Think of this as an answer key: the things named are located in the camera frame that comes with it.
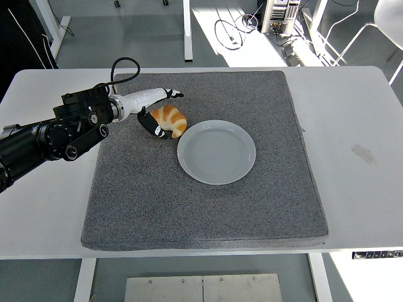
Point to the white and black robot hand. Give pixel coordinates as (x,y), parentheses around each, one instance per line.
(138,100)

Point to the golden croissant bread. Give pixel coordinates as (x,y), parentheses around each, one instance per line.
(173,121)

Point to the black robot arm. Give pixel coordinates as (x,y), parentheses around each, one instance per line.
(41,141)

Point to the round grey plate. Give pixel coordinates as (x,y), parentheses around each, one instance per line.
(217,154)

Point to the grey metal plate with screws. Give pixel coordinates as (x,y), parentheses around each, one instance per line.
(201,287)

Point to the white desk leg with foot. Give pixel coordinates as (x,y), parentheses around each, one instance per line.
(55,31)

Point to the grey speckled square mat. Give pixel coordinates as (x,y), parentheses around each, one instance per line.
(189,214)

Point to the person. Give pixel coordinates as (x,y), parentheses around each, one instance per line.
(15,37)

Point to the grey power strip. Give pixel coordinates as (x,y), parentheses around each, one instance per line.
(291,53)

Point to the computer tower case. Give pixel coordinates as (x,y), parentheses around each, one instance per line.
(278,15)

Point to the white table leg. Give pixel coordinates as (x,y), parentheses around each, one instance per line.
(84,280)
(319,277)

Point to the strip of clear tape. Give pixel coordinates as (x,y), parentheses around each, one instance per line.
(363,154)

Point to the white chair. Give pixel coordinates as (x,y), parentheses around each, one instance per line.
(388,22)

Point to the table height control panel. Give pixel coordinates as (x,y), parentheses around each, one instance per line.
(378,254)

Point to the white desk leg slim post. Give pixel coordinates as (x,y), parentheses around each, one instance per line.
(187,31)

